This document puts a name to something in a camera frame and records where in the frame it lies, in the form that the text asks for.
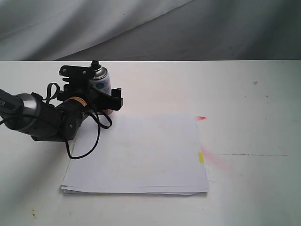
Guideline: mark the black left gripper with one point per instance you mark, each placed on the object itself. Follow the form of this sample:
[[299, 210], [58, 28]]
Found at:
[[78, 103]]

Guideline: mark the white spray paint can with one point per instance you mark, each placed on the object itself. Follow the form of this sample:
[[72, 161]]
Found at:
[[101, 80]]

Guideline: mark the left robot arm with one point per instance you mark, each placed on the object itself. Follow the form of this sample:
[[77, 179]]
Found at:
[[32, 115]]

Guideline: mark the white paper stack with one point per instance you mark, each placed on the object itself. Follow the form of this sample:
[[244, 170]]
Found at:
[[157, 154]]

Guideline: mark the grey backdrop cloth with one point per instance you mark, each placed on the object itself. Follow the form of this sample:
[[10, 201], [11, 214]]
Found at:
[[150, 30]]

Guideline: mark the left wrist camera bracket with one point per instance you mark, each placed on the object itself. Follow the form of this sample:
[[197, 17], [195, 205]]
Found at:
[[76, 74]]

